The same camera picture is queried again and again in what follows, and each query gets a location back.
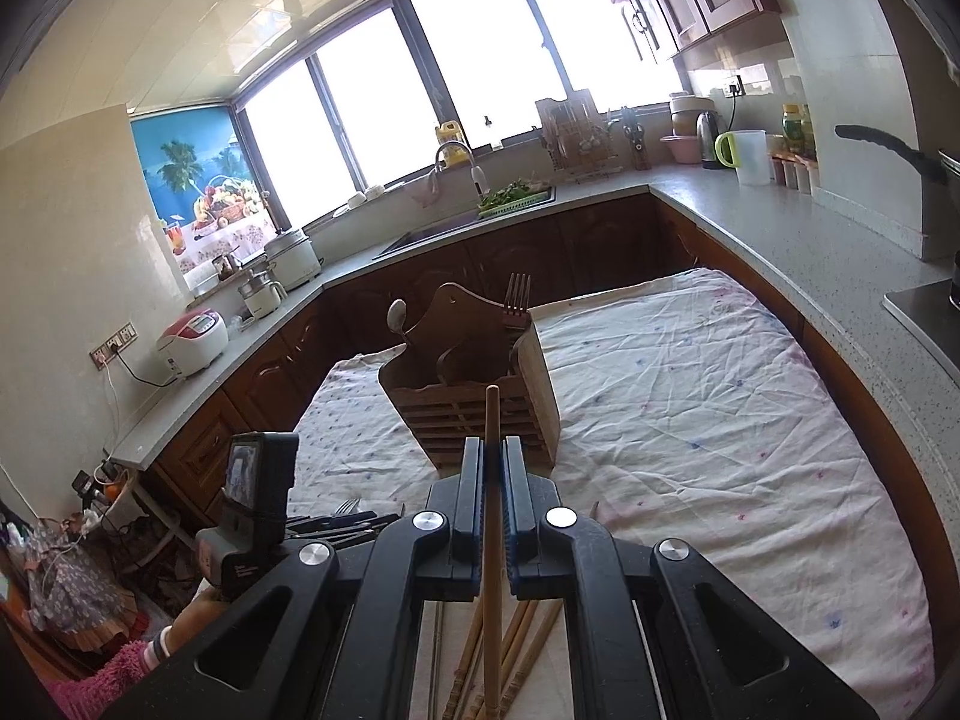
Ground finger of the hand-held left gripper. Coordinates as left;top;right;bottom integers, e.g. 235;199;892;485
287;510;378;531
287;529;381;548

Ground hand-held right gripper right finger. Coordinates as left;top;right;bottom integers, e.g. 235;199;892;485
501;437;882;720

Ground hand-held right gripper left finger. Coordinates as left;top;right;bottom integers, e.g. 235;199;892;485
101;437;487;720

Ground long wooden chopstick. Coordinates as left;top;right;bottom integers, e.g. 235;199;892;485
480;385;505;720

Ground wooden utensil holder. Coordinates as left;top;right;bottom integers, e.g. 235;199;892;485
377;281;562;470

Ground pile of wooden chopsticks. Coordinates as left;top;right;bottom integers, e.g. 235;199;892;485
442;501;601;720

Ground person's left forearm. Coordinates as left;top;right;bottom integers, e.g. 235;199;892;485
54;631;179;720

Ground person's left hand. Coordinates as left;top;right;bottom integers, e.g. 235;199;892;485
169;586;227;650

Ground red and white rice cooker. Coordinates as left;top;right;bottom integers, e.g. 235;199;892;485
155;310;230;380

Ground small white electric pot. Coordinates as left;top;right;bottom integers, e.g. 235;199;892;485
237;272;289;320

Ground floral garment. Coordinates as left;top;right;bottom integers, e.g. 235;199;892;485
26;529;149;651

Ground white floral tablecloth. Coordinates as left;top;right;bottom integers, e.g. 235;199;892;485
285;266;938;706

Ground white steamer cooker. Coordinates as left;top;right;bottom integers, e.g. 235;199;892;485
264;227;324;292

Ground brown wooden base cabinets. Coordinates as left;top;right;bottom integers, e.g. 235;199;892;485
131;191;946;616

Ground kitchen sink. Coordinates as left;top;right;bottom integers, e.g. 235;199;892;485
373;211;482;261

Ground green basket of vegetables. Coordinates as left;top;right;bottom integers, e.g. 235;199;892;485
477;180;556;221

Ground tropical printed window blind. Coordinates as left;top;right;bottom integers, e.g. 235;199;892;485
131;106;275;272

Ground pink dish cloth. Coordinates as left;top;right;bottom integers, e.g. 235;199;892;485
410;172;451;209

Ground metal kitchen faucet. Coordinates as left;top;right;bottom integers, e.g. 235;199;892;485
432;140;490;205

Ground yellow oil bottle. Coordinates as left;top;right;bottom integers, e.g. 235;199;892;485
436;121;468;168

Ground dish rack with cutting board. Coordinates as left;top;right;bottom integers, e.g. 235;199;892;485
535;96;625;181

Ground grey kitchen countertop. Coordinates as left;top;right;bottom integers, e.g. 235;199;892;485
105;161;960;691

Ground knife block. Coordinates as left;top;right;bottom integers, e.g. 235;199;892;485
621;109;655;170

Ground steel electric kettle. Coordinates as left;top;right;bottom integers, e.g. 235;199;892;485
695;111;725;170

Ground cream lidded pot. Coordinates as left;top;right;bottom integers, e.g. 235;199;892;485
669;94;719;137

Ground row of spice jars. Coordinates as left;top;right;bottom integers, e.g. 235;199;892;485
769;154;820;195

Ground large kitchen window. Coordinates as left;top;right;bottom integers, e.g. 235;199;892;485
232;0;691;230

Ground steel gas stove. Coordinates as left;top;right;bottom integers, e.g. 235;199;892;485
881;276;960;365

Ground group of seasoning bottles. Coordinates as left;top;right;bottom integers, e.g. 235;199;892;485
780;103;816;160

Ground white pitcher green handle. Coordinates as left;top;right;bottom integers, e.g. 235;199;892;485
715;129;770;187

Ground black-handled cooking pan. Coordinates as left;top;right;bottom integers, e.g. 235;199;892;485
834;124;960;192

